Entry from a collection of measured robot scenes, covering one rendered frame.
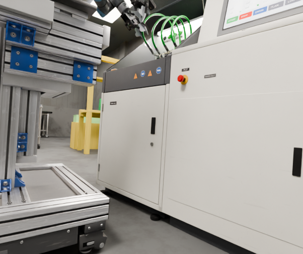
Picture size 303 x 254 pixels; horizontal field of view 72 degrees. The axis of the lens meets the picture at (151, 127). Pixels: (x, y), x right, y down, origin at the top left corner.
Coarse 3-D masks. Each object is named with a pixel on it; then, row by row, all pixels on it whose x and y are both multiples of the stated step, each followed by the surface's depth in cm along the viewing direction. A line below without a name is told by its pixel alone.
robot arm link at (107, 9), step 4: (108, 0) 137; (108, 4) 136; (112, 4) 138; (100, 8) 134; (104, 8) 135; (108, 8) 138; (112, 8) 140; (100, 12) 138; (104, 12) 139; (108, 12) 141; (100, 16) 143; (104, 16) 141
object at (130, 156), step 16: (112, 96) 155; (128, 96) 141; (144, 96) 130; (160, 96) 121; (112, 112) 154; (128, 112) 140; (144, 112) 129; (160, 112) 120; (112, 128) 153; (128, 128) 140; (144, 128) 129; (160, 128) 120; (112, 144) 152; (128, 144) 139; (144, 144) 128; (160, 144) 119; (112, 160) 151; (128, 160) 138; (144, 160) 127; (160, 160) 118; (112, 176) 150; (128, 176) 137; (144, 176) 127; (160, 176) 118; (128, 192) 137; (144, 192) 126
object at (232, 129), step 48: (240, 48) 89; (288, 48) 77; (192, 96) 105; (240, 96) 88; (288, 96) 76; (192, 144) 104; (240, 144) 87; (288, 144) 75; (192, 192) 102; (240, 192) 86; (288, 192) 74; (240, 240) 86; (288, 240) 74
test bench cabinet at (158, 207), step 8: (168, 88) 117; (168, 96) 116; (168, 104) 116; (96, 176) 165; (104, 184) 157; (160, 184) 118; (104, 192) 160; (112, 192) 161; (120, 192) 142; (160, 192) 117; (128, 200) 147; (136, 200) 131; (144, 200) 126; (160, 200) 117; (144, 208) 135; (152, 208) 131; (160, 208) 117; (152, 216) 121; (160, 216) 123; (168, 216) 126
